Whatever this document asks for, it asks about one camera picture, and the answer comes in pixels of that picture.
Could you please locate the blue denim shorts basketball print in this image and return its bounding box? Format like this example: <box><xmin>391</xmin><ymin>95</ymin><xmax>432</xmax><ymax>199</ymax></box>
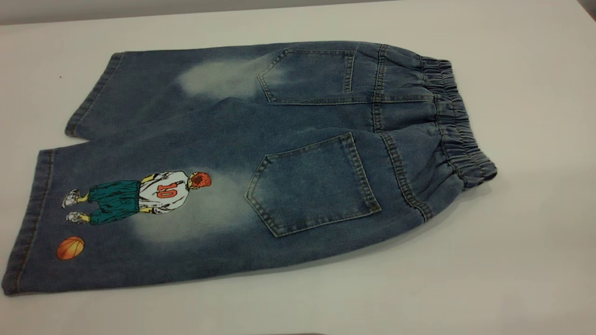
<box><xmin>1</xmin><ymin>40</ymin><xmax>498</xmax><ymax>296</ymax></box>

